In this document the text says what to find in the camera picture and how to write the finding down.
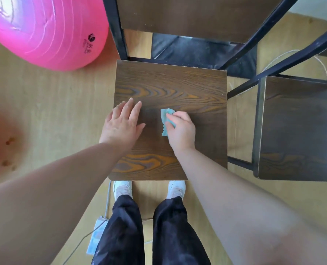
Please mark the person's left hand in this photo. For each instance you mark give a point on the person's left hand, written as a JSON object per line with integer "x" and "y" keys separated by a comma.
{"x": 120, "y": 129}

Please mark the person's right hand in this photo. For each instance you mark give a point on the person's right hand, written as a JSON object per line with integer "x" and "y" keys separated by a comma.
{"x": 183, "y": 133}

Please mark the person's left thumb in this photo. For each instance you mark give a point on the person's left thumb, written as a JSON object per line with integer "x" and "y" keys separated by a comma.
{"x": 140, "y": 129}

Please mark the person's right thumb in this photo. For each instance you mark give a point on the person's right thumb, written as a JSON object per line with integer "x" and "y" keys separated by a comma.
{"x": 169, "y": 126}

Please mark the person's left middle finger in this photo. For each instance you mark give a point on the person's left middle finger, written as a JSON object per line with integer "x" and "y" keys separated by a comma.
{"x": 127, "y": 108}

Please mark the blue cleaning cloth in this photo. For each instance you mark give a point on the blue cleaning cloth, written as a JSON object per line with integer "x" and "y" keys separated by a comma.
{"x": 164, "y": 120}

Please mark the person's left forearm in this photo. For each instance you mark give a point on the person's left forearm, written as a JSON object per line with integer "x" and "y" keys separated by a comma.
{"x": 50, "y": 201}

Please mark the person's right forearm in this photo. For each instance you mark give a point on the person's right forearm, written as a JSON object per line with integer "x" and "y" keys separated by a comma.
{"x": 235, "y": 206}

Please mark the dark wood square shelf board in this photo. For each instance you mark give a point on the dark wood square shelf board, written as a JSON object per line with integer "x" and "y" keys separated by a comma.
{"x": 180, "y": 85}

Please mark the person's left white shoe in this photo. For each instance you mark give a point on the person's left white shoe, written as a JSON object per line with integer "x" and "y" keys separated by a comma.
{"x": 122, "y": 189}

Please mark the person's white shoe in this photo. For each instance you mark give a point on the person's white shoe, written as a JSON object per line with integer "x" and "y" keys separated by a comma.
{"x": 176, "y": 189}
{"x": 122, "y": 189}

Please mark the person's right white shoe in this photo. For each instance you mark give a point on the person's right white shoe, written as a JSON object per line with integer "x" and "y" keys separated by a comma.
{"x": 176, "y": 189}

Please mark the black floor mat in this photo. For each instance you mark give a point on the black floor mat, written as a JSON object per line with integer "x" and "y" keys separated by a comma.
{"x": 196, "y": 52}

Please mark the black trousers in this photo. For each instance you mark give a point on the black trousers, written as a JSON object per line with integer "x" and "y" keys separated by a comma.
{"x": 122, "y": 234}

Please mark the dark wood wide shelf board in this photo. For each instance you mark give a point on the dark wood wide shelf board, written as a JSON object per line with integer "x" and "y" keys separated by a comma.
{"x": 196, "y": 16}

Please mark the white power strip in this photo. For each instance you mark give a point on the white power strip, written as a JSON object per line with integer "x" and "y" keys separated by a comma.
{"x": 96, "y": 234}

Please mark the pink exercise ball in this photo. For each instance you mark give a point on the pink exercise ball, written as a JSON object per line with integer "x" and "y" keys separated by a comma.
{"x": 44, "y": 27}

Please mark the dark wood black-edged shelf board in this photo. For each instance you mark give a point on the dark wood black-edged shelf board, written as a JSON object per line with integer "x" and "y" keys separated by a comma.
{"x": 298, "y": 126}

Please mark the black metal shelf frame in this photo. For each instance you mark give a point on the black metal shelf frame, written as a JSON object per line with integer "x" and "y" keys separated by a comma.
{"x": 115, "y": 27}

